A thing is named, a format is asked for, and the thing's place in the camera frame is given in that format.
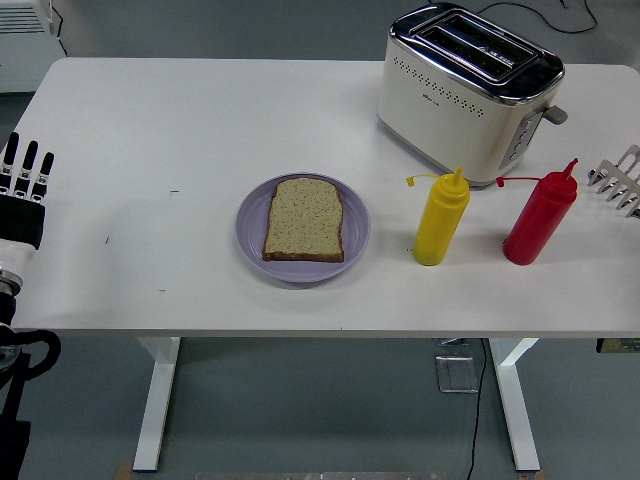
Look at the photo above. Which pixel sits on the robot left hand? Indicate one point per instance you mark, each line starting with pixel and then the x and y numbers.
pixel 20 220

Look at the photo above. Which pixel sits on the red squeeze bottle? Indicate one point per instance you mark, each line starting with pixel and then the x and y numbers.
pixel 537 220

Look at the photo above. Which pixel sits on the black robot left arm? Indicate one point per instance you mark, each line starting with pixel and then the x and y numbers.
pixel 15 400

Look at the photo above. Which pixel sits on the bread slice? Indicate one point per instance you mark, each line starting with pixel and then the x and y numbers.
pixel 305 220

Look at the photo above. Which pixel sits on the white grilled appliance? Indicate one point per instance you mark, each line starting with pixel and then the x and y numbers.
pixel 25 20

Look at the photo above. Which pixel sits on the white table leg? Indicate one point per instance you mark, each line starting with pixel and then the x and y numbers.
pixel 515 400
pixel 156 400

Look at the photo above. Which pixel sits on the brown cardboard piece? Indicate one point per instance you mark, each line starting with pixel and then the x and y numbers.
pixel 124 471

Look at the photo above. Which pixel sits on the purple plate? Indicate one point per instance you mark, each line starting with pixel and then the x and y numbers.
pixel 357 225

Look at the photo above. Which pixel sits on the yellow squeeze bottle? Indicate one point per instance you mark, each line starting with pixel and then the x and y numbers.
pixel 440 220

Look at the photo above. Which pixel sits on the cream and chrome toaster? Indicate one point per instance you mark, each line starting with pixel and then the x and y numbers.
pixel 440 125

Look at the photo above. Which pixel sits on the square metal floor plate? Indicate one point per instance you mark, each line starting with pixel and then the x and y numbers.
pixel 456 375

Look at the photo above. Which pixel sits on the metal toast rack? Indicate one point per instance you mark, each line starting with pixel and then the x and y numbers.
pixel 607 172

